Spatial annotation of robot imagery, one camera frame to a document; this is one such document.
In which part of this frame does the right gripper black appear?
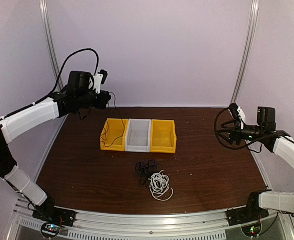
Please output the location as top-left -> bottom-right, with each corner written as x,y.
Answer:
216,118 -> 264,146

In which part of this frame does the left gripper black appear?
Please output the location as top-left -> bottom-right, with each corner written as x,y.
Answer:
77,90 -> 111,110

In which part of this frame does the yellow bin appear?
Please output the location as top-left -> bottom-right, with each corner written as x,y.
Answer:
100,118 -> 128,152
150,119 -> 177,154

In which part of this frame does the white bin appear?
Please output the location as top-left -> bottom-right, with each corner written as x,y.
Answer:
125,118 -> 151,153

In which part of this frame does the purple cable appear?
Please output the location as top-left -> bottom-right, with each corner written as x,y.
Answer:
134,159 -> 152,181

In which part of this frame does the thick black cable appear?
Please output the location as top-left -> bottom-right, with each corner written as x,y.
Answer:
135,159 -> 163,188

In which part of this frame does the white cable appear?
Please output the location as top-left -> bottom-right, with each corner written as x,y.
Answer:
148,169 -> 174,202

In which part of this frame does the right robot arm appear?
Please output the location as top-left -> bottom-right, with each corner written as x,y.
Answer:
214,103 -> 294,221

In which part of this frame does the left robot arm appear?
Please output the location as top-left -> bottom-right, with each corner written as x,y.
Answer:
0,70 -> 111,222

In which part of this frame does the right circuit board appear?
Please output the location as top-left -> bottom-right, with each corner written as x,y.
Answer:
242,225 -> 261,238

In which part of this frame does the circuit board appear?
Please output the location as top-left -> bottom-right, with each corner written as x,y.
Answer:
242,225 -> 261,238
40,222 -> 61,238

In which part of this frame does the left circuit board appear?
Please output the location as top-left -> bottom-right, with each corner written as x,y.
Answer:
40,222 -> 61,238

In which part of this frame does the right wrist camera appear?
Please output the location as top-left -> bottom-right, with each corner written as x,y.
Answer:
228,103 -> 246,130

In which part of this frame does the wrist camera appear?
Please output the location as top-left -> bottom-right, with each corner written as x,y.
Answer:
228,103 -> 246,130
93,69 -> 108,94

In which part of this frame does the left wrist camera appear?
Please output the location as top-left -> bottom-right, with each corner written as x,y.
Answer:
93,69 -> 108,94

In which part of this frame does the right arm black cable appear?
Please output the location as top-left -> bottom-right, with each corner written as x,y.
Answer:
213,107 -> 252,151

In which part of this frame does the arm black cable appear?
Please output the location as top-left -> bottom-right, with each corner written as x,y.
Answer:
52,48 -> 100,93
213,107 -> 252,151

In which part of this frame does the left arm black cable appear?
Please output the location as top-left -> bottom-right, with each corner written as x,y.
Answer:
52,48 -> 100,93

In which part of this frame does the left frame post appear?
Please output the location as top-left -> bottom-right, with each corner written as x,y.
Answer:
39,0 -> 63,96

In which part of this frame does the frame post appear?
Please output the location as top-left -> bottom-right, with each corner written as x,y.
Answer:
230,0 -> 259,104
39,0 -> 63,96

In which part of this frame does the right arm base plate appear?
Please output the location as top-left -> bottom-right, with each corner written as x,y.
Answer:
226,207 -> 269,226

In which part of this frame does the aluminium front rail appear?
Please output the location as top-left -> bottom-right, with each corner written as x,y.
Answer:
5,200 -> 294,240

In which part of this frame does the right frame post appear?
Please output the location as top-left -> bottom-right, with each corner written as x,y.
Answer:
230,0 -> 259,104

